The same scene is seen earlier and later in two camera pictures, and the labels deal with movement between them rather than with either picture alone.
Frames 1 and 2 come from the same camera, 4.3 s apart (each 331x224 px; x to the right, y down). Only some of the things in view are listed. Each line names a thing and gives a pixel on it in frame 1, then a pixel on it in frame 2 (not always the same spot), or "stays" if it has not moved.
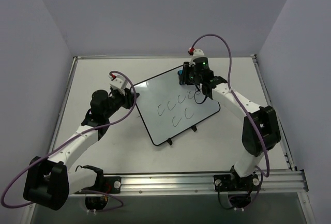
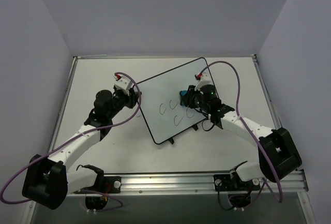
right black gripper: (185, 75) → (190, 99)
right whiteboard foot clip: (194, 128) stays
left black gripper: (130, 95) stays
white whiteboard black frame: (167, 108) stays
